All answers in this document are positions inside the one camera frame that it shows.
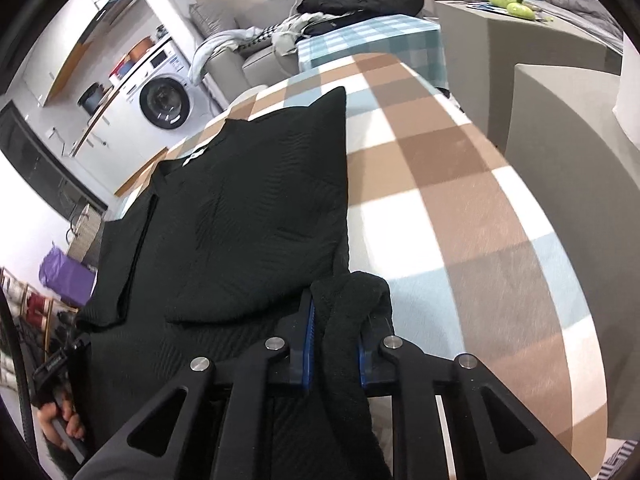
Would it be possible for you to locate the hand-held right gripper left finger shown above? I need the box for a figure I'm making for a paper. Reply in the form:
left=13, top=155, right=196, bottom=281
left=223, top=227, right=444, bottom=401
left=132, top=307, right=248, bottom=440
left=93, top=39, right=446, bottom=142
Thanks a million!
left=72, top=290, right=319, bottom=480

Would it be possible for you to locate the person's left hand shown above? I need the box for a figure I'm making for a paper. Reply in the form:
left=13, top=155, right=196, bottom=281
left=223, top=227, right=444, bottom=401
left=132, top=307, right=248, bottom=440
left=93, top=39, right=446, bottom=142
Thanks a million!
left=37, top=399, right=87, bottom=450

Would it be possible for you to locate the grey sofa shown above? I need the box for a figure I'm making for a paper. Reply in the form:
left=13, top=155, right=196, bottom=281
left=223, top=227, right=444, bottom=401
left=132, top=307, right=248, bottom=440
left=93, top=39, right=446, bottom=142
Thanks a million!
left=189, top=0, right=441, bottom=107

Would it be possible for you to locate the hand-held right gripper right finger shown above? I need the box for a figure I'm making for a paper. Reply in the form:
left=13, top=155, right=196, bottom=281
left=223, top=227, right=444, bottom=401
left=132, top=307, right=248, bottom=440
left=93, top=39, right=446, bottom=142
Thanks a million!
left=356, top=317, right=593, bottom=480

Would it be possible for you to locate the black pot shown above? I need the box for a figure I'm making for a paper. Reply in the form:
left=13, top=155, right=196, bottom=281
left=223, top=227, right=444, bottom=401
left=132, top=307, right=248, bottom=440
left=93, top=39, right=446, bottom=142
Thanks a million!
left=79, top=82, right=114, bottom=116

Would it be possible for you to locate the red box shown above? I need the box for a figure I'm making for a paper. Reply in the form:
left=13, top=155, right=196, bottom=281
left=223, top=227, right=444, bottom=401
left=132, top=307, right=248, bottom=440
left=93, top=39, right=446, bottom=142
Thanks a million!
left=109, top=52, right=137, bottom=86

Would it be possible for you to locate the beige storage basket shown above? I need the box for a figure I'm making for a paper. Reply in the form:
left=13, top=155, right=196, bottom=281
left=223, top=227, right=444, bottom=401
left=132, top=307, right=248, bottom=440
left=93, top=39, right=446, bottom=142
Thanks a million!
left=66, top=205, right=104, bottom=267

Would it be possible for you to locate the grey upholstered block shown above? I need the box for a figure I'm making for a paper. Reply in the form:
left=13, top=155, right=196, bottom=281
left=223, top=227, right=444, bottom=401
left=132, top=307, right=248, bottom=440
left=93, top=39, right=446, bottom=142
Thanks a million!
left=505, top=62, right=640, bottom=443

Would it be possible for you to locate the purple bag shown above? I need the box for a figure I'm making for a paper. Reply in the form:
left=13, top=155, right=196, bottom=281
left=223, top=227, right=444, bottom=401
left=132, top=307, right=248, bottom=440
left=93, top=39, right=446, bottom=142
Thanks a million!
left=39, top=242, right=97, bottom=309

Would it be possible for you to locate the brown checkered blanket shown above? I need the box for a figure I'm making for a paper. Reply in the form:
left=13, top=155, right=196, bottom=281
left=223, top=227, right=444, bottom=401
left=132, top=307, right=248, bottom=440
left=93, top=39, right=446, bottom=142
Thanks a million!
left=102, top=52, right=610, bottom=480

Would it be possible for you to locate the black knit sweater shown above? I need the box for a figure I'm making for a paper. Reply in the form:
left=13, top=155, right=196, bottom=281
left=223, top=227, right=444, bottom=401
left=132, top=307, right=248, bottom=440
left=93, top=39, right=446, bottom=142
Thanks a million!
left=67, top=86, right=396, bottom=480

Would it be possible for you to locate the beige crumpled cloth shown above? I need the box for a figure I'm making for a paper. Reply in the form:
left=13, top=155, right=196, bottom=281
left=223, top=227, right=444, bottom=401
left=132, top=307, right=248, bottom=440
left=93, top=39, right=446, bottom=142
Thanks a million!
left=272, top=14, right=323, bottom=57

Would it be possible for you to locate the grey duvet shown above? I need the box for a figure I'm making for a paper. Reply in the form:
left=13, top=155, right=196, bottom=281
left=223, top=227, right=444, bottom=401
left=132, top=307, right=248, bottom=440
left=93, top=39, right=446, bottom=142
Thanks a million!
left=540, top=0, right=626, bottom=43

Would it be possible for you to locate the white grey crumpled cloth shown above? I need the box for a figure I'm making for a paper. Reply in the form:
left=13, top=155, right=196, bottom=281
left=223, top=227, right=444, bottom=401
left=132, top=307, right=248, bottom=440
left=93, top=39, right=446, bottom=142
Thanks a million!
left=190, top=29, right=253, bottom=86

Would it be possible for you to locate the teal checkered cloth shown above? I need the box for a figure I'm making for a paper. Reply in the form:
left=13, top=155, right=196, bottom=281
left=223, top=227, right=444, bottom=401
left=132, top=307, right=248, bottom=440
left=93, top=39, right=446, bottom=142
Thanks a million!
left=296, top=14, right=448, bottom=93

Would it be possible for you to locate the wooden plank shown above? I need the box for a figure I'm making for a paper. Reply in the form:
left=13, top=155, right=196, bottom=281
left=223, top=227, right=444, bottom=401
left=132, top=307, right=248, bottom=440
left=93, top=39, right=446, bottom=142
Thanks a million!
left=114, top=147, right=169, bottom=197

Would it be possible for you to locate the grey square cabinet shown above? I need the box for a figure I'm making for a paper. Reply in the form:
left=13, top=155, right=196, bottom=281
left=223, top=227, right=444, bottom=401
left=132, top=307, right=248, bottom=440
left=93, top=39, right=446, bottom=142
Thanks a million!
left=435, top=0, right=623, bottom=142

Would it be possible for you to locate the white washing machine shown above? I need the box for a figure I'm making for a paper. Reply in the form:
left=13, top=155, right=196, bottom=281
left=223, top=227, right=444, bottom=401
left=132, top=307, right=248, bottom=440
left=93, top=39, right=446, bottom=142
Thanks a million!
left=120, top=37, right=213, bottom=132

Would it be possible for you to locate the orange container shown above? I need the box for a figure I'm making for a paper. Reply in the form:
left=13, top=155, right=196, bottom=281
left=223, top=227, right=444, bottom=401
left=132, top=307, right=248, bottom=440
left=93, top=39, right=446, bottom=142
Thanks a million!
left=129, top=36, right=157, bottom=62

